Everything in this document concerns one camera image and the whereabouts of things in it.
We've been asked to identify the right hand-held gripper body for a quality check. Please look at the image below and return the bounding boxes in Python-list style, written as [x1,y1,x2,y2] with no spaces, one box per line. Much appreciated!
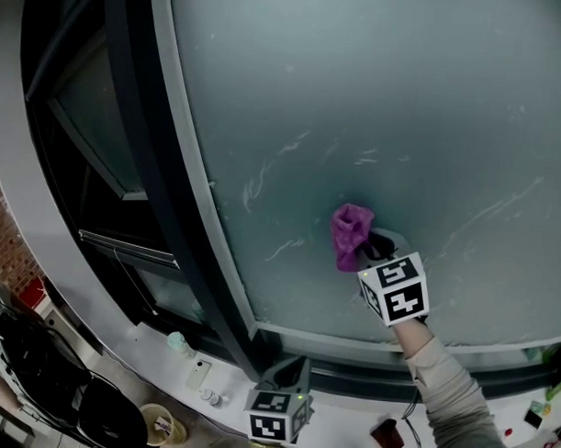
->
[354,227,434,330]

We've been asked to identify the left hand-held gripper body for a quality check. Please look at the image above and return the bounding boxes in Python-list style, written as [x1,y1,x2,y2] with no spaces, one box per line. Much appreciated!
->
[241,353,317,446]

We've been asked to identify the purple cloth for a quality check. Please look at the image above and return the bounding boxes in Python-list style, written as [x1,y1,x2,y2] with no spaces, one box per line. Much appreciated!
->
[329,202,376,274]

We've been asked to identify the frosted glass window pane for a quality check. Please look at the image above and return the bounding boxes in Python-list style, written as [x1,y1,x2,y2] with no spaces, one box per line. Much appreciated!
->
[137,0,561,354]

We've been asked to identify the person's right forearm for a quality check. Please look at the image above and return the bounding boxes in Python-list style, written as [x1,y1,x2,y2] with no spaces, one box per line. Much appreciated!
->
[386,315,527,448]

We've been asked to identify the white smartphone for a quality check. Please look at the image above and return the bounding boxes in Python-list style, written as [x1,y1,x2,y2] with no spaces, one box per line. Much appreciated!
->
[184,358,213,393]

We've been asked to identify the yellow waste bin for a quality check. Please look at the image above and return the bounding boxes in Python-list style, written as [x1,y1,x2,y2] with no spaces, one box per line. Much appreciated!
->
[136,402,190,448]

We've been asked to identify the pale green translucent bottle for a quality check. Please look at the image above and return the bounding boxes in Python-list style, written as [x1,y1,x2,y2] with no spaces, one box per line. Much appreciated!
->
[165,330,198,360]

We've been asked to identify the dark red pouch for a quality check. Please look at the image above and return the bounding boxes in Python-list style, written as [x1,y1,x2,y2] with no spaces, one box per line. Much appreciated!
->
[369,418,407,448]

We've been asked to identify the black smartphone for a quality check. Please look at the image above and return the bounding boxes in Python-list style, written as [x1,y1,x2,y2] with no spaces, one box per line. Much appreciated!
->
[522,407,545,431]

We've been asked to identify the green plastic bottle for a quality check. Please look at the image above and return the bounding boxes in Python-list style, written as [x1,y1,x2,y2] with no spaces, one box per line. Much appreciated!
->
[544,373,561,403]

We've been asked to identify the black mesh office chair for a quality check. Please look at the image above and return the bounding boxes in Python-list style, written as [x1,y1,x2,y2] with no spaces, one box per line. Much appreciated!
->
[0,309,95,424]

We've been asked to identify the tilted black window sash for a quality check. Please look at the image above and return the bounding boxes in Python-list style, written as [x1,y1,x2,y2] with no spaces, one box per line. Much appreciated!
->
[18,23,188,269]

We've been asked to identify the thin black cable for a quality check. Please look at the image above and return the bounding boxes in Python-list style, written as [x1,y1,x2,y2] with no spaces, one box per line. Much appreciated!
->
[398,386,431,448]

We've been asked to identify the black window frame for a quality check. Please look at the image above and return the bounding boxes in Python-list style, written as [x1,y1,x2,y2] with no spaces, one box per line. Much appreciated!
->
[6,0,561,409]

